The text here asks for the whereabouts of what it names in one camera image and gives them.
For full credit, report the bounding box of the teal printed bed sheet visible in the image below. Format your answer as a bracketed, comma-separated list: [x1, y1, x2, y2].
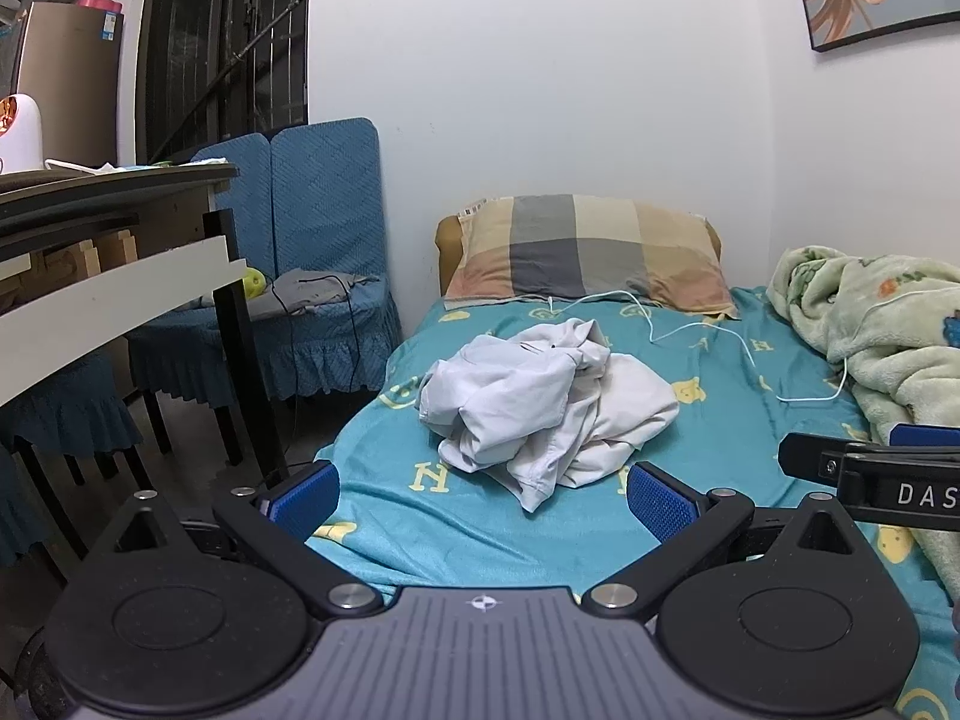
[311, 285, 960, 720]

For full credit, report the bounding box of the white heater appliance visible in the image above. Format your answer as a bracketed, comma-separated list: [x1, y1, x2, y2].
[0, 94, 44, 173]

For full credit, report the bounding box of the white-edged table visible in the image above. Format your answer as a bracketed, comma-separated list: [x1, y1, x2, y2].
[0, 161, 293, 586]

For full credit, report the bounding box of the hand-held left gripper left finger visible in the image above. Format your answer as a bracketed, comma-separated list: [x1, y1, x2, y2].
[90, 460, 383, 620]

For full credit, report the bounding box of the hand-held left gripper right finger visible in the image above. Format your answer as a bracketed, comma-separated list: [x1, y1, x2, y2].
[581, 461, 878, 620]

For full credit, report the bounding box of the green fleece blanket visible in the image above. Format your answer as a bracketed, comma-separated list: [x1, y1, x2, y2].
[765, 246, 960, 593]

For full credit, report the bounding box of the white T-shirt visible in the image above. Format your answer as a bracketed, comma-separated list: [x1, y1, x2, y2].
[418, 317, 681, 513]

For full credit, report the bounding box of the brown cushion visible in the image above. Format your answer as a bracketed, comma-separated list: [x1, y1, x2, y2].
[436, 214, 722, 293]

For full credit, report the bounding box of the dark grilled window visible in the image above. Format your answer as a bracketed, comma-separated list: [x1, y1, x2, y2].
[139, 0, 312, 162]

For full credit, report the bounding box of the black cable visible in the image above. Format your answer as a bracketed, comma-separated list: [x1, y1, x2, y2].
[270, 277, 361, 391]

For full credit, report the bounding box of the grey cloth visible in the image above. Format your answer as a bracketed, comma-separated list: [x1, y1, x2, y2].
[247, 270, 380, 316]

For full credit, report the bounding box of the white charging cable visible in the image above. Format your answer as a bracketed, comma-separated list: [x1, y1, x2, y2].
[547, 281, 946, 404]

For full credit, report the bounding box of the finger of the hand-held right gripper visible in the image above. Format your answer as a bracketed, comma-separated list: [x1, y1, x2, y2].
[889, 423, 960, 450]
[778, 431, 853, 483]

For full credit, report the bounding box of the blue covered chair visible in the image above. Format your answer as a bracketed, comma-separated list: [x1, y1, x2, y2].
[127, 133, 278, 466]
[247, 118, 404, 402]
[0, 349, 143, 567]

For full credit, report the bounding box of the plaid pillow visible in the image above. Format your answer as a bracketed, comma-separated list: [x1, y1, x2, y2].
[444, 195, 740, 316]

